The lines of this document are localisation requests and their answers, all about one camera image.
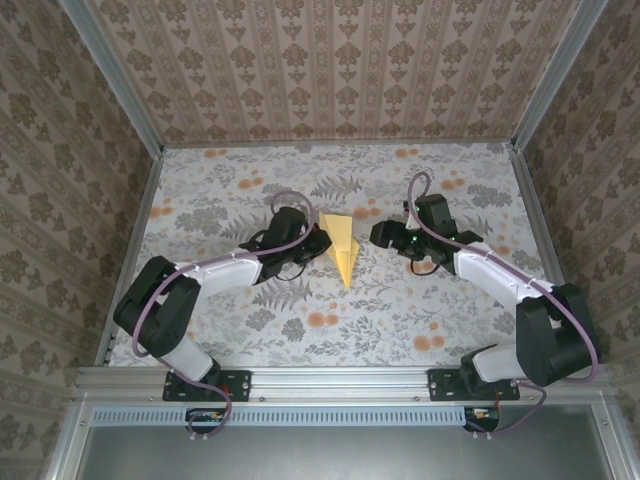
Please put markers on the yellow paper sheet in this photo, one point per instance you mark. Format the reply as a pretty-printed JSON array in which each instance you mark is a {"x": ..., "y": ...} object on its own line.
[{"x": 342, "y": 240}]

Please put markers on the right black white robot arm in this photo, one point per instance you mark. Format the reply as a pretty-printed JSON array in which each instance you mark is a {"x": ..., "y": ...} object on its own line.
[{"x": 555, "y": 340}]

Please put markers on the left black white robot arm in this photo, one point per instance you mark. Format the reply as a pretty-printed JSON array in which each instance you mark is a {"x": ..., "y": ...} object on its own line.
[{"x": 155, "y": 310}]

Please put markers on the grey metal sheet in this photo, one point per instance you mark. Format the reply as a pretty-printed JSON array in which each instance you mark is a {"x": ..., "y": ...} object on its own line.
[{"x": 350, "y": 455}]

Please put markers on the floral patterned table mat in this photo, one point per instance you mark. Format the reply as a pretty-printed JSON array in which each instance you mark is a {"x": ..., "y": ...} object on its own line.
[{"x": 350, "y": 340}]

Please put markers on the wide aluminium cross beam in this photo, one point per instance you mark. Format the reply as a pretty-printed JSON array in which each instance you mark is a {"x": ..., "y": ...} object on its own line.
[{"x": 340, "y": 382}]

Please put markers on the black electronics box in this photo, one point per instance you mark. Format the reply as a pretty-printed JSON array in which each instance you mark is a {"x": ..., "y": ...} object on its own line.
[
  {"x": 482, "y": 424},
  {"x": 200, "y": 425}
]

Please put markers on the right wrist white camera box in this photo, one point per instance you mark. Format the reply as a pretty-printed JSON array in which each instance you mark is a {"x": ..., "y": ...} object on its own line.
[{"x": 410, "y": 222}]

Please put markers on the thin aluminium cross rail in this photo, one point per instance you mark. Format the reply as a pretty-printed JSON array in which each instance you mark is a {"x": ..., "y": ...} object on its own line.
[{"x": 340, "y": 144}]

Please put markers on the aluminium side rail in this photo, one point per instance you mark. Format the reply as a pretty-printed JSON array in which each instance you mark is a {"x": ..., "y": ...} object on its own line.
[
  {"x": 145, "y": 200},
  {"x": 533, "y": 200}
]

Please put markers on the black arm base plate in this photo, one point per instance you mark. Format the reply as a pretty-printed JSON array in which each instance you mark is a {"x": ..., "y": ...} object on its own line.
[
  {"x": 240, "y": 385},
  {"x": 440, "y": 385}
]

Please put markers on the aluminium corner post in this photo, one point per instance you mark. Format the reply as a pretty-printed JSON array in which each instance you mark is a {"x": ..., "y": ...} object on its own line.
[
  {"x": 553, "y": 75},
  {"x": 119, "y": 80}
]

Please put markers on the aluminium lower frame bar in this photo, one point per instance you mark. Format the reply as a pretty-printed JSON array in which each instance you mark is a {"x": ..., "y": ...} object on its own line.
[
  {"x": 70, "y": 440},
  {"x": 612, "y": 440}
]

